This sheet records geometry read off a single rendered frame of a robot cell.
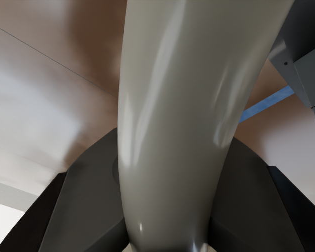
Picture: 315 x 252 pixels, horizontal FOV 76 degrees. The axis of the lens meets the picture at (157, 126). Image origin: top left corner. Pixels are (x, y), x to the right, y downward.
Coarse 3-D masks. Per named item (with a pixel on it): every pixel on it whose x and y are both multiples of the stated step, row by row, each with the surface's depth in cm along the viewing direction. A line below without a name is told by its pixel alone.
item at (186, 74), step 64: (128, 0) 4; (192, 0) 3; (256, 0) 3; (128, 64) 4; (192, 64) 3; (256, 64) 3; (128, 128) 4; (192, 128) 4; (128, 192) 5; (192, 192) 5
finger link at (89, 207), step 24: (96, 144) 11; (72, 168) 9; (96, 168) 9; (72, 192) 8; (96, 192) 8; (120, 192) 8; (72, 216) 7; (96, 216) 7; (120, 216) 7; (48, 240) 6; (72, 240) 6; (96, 240) 6; (120, 240) 7
